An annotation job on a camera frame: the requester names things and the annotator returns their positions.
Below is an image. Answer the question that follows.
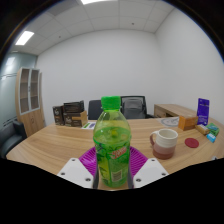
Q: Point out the flat round red coaster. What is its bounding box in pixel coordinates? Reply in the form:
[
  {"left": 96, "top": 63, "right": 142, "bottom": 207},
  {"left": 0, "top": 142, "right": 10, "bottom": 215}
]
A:
[{"left": 184, "top": 137, "right": 200, "bottom": 149}]

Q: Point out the tan packet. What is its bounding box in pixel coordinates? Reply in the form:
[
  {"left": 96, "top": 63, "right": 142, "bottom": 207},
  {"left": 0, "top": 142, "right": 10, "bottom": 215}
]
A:
[{"left": 194, "top": 123, "right": 211, "bottom": 136}]

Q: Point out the small dark brown box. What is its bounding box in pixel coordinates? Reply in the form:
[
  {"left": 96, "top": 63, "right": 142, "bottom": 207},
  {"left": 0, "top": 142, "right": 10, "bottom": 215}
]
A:
[{"left": 52, "top": 105, "right": 66, "bottom": 126}]

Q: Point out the black armchair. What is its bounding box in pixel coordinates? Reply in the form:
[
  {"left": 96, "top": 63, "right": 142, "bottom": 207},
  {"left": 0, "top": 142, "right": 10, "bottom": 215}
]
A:
[{"left": 0, "top": 119, "right": 28, "bottom": 159}]

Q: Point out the wooden shelf cabinet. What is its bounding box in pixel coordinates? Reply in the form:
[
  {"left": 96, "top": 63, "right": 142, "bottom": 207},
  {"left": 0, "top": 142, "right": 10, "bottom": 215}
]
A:
[{"left": 14, "top": 67, "right": 46, "bottom": 138}]

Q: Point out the wooden side desk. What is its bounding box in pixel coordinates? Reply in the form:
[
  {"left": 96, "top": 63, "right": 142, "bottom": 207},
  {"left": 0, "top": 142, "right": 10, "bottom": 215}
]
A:
[{"left": 153, "top": 103, "right": 198, "bottom": 119}]

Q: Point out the green drink bottle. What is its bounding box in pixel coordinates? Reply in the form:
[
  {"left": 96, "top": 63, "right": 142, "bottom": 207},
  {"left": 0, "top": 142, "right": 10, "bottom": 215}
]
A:
[{"left": 92, "top": 95, "right": 132, "bottom": 189}]

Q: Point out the black mesh office chair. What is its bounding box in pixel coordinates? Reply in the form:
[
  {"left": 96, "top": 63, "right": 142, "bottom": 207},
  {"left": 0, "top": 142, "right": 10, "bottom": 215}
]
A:
[{"left": 119, "top": 95, "right": 155, "bottom": 120}]

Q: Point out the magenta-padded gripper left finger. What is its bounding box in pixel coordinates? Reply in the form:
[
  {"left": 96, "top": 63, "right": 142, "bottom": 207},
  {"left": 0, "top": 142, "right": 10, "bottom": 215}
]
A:
[{"left": 57, "top": 146, "right": 99, "bottom": 190}]

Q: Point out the round grey paper disc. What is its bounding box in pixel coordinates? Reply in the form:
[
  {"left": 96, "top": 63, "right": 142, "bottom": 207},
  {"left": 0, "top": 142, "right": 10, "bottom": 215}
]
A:
[{"left": 159, "top": 116, "right": 181, "bottom": 128}]

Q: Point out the brown cardboard box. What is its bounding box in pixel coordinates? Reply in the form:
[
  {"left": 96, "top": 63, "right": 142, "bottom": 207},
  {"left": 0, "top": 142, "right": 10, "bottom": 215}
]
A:
[{"left": 63, "top": 110, "right": 89, "bottom": 128}]

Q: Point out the white and brown mug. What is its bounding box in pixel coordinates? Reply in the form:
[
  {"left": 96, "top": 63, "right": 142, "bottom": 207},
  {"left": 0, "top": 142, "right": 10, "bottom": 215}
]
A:
[{"left": 149, "top": 128, "right": 179, "bottom": 160}]

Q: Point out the green packet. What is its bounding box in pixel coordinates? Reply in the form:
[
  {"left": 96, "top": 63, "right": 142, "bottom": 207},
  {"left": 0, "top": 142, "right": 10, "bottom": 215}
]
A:
[{"left": 206, "top": 122, "right": 221, "bottom": 137}]

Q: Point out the wide dark brown box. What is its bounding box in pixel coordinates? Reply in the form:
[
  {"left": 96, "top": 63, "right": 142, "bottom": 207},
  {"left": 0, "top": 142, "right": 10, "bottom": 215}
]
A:
[{"left": 62, "top": 100, "right": 85, "bottom": 114}]

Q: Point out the small blue packet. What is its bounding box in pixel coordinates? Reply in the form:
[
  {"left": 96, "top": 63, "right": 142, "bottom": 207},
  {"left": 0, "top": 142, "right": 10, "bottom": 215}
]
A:
[{"left": 205, "top": 133, "right": 217, "bottom": 144}]

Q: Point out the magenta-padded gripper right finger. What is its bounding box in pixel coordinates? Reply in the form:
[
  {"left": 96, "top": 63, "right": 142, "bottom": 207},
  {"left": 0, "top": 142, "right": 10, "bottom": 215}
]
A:
[{"left": 128, "top": 146, "right": 169, "bottom": 190}]

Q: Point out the ceiling light panel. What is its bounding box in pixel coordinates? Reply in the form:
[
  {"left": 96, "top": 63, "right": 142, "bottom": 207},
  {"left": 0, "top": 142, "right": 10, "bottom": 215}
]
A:
[
  {"left": 14, "top": 30, "right": 35, "bottom": 47},
  {"left": 79, "top": 0, "right": 116, "bottom": 5}
]

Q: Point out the purple stand-up pouch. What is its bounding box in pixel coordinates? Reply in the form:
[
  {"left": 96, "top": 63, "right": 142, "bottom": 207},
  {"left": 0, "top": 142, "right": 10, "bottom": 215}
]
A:
[{"left": 196, "top": 97, "right": 211, "bottom": 126}]

